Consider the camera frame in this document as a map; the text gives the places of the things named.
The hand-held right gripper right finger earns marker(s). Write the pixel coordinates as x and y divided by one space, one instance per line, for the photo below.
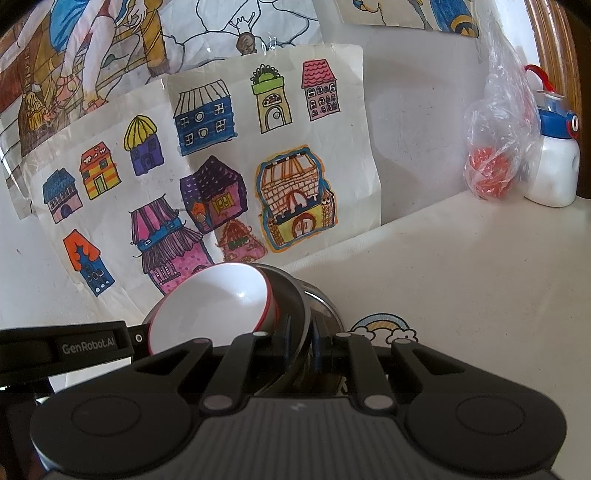
323 353

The white printed tablecloth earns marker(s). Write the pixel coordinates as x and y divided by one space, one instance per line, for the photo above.
461 286

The drawing of girl with teddy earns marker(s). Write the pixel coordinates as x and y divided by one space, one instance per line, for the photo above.
438 14

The white bowl with red rim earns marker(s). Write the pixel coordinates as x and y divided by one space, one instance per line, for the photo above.
207 304

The clear plastic bag, red contents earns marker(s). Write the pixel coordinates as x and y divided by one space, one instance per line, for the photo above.
489 170

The white and blue water bottle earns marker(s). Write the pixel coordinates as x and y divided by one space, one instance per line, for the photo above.
551 175

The wide steel bowl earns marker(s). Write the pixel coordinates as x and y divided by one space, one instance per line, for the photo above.
330 318

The coloured houses drawing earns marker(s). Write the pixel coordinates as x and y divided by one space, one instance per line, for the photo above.
240 138

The small deep steel bowl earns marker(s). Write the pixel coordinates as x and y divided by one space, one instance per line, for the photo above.
291 300

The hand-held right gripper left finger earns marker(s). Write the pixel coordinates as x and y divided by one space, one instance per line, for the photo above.
277 360

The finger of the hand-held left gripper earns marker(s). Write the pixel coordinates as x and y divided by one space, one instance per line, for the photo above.
138 344

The drawing of seated child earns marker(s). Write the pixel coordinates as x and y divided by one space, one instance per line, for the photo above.
92 46

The wooden frame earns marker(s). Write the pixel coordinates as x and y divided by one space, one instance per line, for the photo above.
558 46

